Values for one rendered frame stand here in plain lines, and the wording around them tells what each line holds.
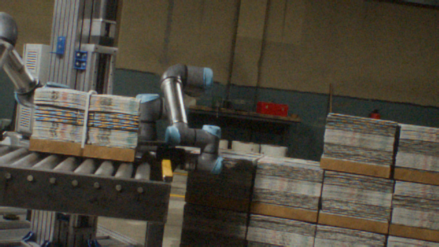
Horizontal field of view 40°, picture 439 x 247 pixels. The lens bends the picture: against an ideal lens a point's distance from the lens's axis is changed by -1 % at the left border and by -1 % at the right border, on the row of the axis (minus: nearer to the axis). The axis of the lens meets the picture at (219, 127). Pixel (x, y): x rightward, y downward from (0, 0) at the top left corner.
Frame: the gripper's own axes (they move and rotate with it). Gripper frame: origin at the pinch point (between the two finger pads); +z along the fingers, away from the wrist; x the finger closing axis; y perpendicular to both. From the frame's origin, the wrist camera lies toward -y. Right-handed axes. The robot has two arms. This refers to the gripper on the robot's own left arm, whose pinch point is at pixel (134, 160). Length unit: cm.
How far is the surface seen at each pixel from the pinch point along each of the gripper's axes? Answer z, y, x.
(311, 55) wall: -231, 109, -673
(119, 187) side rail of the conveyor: 2, -1, 63
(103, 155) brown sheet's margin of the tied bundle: 10.6, 3.7, 23.4
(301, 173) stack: -70, 2, -5
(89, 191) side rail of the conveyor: 11, -3, 63
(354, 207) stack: -92, -9, 3
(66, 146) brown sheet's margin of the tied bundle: 24.0, 5.4, 23.5
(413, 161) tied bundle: -112, 13, 9
